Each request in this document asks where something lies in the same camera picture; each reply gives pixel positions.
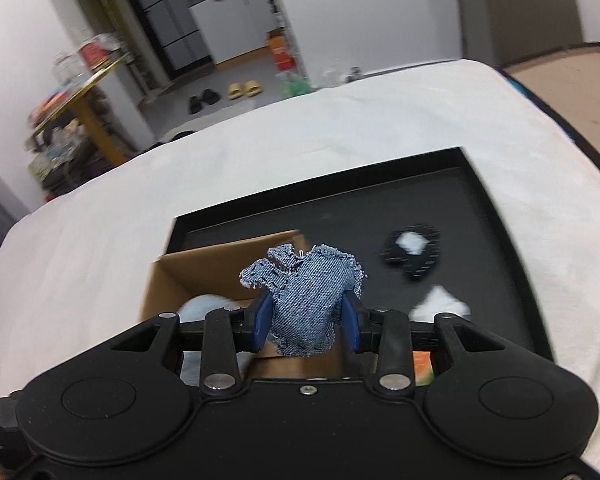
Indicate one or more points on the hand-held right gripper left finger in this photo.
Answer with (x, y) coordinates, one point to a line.
(261, 321)

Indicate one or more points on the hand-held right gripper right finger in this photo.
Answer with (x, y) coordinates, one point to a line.
(350, 321)

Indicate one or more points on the blue denim soft toy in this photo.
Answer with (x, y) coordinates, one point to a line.
(305, 296)

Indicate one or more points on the brown cardboard box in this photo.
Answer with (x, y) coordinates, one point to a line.
(200, 275)

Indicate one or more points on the watermelon slice soft toy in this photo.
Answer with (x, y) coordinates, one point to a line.
(422, 364)

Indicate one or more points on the black tray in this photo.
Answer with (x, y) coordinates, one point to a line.
(340, 210)

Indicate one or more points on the light blue plush toy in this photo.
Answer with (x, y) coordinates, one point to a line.
(202, 306)

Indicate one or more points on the green plastic bag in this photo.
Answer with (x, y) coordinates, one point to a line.
(295, 85)

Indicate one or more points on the orange box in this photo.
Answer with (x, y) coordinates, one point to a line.
(281, 52)

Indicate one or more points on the white cabinet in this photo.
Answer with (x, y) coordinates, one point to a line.
(232, 20)

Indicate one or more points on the red box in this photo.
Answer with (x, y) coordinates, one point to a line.
(92, 54)

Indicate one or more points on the black framed glass door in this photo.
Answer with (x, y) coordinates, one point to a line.
(165, 15)

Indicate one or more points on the grey upholstered panel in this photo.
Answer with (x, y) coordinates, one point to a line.
(520, 10)

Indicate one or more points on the yellow frame shelf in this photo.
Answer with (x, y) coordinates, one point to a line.
(87, 110)

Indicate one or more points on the brown board with dark frame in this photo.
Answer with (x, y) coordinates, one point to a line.
(570, 95)

